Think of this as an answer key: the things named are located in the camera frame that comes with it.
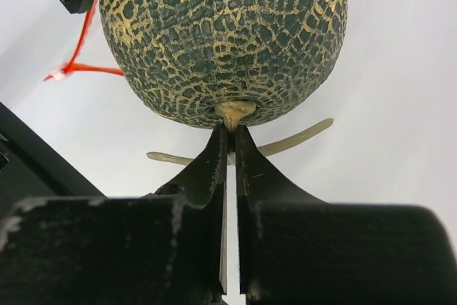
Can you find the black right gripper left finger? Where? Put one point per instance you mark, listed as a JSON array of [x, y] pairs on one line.
[[164, 248]]

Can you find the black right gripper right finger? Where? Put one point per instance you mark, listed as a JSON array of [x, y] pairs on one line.
[[297, 249]]

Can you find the green netted melon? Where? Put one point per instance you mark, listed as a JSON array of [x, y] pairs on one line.
[[237, 62]]

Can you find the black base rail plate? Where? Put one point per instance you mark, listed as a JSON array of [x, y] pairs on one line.
[[43, 161]]

